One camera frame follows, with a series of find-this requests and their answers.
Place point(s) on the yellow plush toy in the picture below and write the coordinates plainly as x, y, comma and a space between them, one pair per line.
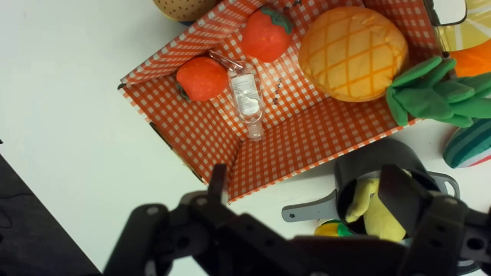
364, 204

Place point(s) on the red plush with green top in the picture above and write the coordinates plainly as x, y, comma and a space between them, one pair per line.
263, 39

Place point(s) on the round red plush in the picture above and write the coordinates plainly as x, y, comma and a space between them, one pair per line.
202, 79

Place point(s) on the clear sanitizer bottle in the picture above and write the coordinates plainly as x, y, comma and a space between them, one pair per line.
246, 94

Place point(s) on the small yellow green toy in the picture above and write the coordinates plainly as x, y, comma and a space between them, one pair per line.
332, 229

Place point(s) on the orange bread roll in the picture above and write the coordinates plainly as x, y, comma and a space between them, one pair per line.
353, 51

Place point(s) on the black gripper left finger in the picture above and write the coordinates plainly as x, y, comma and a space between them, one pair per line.
154, 230

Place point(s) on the yellow white striped plush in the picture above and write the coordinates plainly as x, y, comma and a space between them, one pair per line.
473, 25

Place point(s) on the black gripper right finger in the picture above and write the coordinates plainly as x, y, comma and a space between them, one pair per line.
435, 230

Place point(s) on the small orange fruit toy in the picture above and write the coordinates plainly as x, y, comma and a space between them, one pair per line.
476, 62

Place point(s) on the red checkered basket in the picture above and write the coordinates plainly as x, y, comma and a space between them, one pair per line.
307, 138

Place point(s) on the black toy pot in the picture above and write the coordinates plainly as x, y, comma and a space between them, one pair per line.
378, 154

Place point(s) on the striped watermelon slice plush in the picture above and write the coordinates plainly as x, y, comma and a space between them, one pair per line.
470, 146

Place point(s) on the burger plush toy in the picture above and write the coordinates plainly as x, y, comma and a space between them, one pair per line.
185, 10

